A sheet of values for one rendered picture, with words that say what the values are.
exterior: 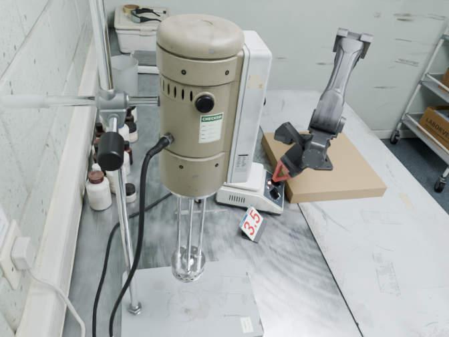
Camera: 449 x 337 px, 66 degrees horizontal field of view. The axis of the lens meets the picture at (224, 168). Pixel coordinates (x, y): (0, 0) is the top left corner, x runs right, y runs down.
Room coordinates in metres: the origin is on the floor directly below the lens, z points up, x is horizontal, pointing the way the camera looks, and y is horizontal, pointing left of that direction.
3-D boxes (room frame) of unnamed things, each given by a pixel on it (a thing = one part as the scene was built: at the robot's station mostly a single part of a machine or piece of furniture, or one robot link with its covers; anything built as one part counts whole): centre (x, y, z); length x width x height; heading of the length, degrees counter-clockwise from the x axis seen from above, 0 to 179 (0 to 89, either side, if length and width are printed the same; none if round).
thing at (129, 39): (1.93, 0.54, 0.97); 0.37 x 0.31 x 0.14; 17
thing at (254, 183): (0.79, -0.05, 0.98); 0.12 x 0.12 x 0.01; 85
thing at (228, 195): (0.78, -0.08, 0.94); 0.22 x 0.13 x 0.08; 85
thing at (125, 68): (1.31, 0.47, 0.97); 0.18 x 0.13 x 0.15; 17
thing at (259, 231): (0.65, -0.10, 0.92); 0.09 x 0.06 x 0.04; 162
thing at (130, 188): (0.71, 0.27, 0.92); 0.04 x 0.04 x 0.04
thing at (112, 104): (0.33, 0.14, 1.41); 0.25 x 0.11 x 0.05; 106
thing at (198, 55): (0.40, 0.03, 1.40); 0.15 x 0.11 x 0.24; 106
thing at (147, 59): (1.63, 0.41, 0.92); 0.26 x 0.19 x 0.05; 100
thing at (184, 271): (0.40, 0.05, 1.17); 0.07 x 0.07 x 0.25
